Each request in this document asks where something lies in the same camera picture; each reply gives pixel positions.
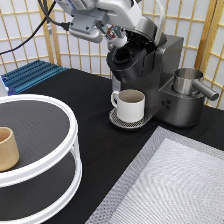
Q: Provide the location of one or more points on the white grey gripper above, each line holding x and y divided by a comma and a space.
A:
94, 20

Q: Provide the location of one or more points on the grey pod coffee machine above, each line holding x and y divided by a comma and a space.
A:
145, 67

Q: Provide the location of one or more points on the white coffee pod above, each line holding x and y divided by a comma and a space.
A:
116, 41

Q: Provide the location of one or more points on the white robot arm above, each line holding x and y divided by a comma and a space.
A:
91, 17

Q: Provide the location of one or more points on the white ceramic mug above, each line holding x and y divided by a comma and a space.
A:
129, 105

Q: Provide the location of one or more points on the blue ribbed metal block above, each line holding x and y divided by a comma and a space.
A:
29, 75

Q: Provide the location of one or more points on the wooden shoji screen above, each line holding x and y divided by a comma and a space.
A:
24, 37

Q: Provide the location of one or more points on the steel milk frother jug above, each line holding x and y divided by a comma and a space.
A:
188, 81

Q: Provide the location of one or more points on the black tablecloth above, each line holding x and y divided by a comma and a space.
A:
105, 150

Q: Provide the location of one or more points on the grey woven placemat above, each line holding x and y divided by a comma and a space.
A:
172, 180

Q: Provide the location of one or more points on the tan wooden cup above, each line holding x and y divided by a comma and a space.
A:
9, 154

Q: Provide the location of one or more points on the white two-tier round shelf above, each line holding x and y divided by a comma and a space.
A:
49, 170

